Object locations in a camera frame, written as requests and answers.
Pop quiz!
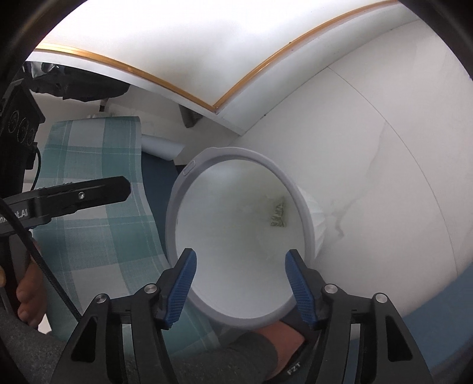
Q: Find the gold floor trim strip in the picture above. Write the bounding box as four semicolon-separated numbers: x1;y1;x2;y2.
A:
35;0;400;113

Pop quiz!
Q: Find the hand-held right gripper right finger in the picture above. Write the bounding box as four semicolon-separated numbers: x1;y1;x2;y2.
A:
284;250;435;384

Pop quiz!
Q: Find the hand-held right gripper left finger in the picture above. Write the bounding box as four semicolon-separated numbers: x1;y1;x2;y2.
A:
55;248;198;384

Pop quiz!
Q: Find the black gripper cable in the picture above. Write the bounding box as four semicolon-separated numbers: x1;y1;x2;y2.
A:
0;205;84;323

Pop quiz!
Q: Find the white rolled sheet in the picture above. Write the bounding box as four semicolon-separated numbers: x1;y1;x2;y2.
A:
142;135;184;161

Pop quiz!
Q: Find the person's foot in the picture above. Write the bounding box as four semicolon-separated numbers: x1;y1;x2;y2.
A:
257;319;308;381

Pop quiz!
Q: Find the teal checked tablecloth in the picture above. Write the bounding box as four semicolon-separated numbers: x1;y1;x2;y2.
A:
31;116;222;349

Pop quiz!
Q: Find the crumpled green wrapper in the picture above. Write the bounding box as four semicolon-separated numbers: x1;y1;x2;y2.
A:
267;196;289;227

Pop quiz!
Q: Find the person's left hand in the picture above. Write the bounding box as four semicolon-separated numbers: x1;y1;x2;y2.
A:
17;258;48;329

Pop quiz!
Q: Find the white plastic bin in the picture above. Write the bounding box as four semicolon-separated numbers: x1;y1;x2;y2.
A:
165;147;328;331

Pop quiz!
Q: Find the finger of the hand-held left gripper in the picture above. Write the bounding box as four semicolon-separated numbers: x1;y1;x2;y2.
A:
37;176;132;222

